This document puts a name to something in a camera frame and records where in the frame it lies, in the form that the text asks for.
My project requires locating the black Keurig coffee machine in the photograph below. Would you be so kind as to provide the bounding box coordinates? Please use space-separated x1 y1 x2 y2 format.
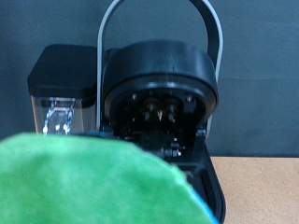
27 0 227 224

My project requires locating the green-lid coffee pod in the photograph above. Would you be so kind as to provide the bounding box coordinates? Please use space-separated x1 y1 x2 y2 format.
0 132 220 224

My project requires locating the grey partition panel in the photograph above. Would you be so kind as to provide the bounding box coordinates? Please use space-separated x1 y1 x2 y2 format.
0 0 299 159

